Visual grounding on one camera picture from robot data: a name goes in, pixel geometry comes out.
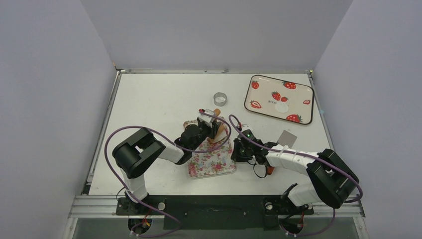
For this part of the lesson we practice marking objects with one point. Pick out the strawberry pattern tray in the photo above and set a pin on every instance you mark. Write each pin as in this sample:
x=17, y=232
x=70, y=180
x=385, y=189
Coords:
x=264, y=92

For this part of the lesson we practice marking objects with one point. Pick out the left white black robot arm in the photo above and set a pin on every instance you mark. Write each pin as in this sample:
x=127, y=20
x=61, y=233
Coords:
x=139, y=151

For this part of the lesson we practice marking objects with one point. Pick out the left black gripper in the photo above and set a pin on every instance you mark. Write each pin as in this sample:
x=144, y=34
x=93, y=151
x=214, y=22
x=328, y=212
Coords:
x=211, y=131

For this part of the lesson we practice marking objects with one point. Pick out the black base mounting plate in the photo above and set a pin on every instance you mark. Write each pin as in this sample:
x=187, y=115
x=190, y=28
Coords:
x=233, y=212

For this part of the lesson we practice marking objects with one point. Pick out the metal spatula wooden handle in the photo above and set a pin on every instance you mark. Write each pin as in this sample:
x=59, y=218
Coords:
x=287, y=139

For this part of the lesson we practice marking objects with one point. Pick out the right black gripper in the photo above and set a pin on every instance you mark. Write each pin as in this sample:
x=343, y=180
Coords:
x=238, y=151

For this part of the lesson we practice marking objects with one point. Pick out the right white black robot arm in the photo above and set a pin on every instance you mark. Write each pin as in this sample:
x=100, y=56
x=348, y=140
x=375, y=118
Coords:
x=331, y=180

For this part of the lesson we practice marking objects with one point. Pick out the aluminium front rail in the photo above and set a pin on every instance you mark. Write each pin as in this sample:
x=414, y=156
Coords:
x=104, y=206

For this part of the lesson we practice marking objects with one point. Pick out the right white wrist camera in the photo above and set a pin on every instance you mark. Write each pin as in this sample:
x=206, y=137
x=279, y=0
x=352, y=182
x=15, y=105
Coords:
x=246, y=127

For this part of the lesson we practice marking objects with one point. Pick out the flat round dumpling wrapper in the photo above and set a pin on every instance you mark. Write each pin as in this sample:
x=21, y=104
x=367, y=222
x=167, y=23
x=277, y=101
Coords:
x=281, y=107

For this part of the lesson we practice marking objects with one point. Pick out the floral pattern tray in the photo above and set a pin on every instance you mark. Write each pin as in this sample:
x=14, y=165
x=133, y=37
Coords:
x=217, y=162

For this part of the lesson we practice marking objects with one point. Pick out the white dough piece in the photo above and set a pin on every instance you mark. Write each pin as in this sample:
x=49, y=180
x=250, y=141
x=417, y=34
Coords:
x=222, y=138

